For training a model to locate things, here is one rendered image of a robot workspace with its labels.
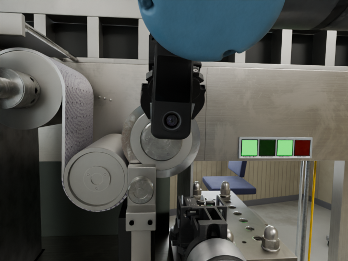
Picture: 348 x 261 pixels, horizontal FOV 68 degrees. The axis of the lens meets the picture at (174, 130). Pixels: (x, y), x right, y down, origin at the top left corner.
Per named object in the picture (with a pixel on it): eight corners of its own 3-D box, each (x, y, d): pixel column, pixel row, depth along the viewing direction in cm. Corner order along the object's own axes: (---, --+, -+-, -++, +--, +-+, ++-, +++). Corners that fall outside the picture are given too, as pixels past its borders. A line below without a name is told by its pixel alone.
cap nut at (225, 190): (221, 196, 82) (221, 183, 82) (218, 192, 86) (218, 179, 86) (232, 196, 83) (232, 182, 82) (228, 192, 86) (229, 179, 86)
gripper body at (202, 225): (218, 193, 45) (243, 225, 33) (217, 241, 46) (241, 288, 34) (175, 194, 44) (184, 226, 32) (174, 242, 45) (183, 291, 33)
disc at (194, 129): (122, 179, 48) (120, 99, 47) (122, 178, 49) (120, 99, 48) (200, 176, 50) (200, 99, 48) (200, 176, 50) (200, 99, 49)
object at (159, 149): (132, 146, 46) (156, 111, 46) (133, 144, 48) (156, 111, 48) (167, 169, 47) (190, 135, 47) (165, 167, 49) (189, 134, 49)
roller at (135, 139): (130, 171, 48) (129, 109, 47) (137, 149, 73) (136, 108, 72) (192, 169, 49) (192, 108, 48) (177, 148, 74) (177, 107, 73)
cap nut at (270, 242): (265, 252, 51) (266, 230, 50) (258, 242, 54) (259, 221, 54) (283, 251, 51) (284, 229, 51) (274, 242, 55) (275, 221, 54)
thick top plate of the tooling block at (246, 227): (214, 291, 48) (215, 260, 48) (185, 208, 88) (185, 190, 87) (295, 287, 50) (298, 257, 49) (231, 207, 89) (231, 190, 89)
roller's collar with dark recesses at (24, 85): (-19, 108, 40) (-20, 66, 40) (3, 108, 46) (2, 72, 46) (25, 109, 41) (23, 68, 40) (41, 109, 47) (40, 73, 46)
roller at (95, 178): (63, 211, 48) (62, 147, 47) (93, 175, 73) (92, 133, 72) (129, 210, 49) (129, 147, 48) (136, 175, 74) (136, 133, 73)
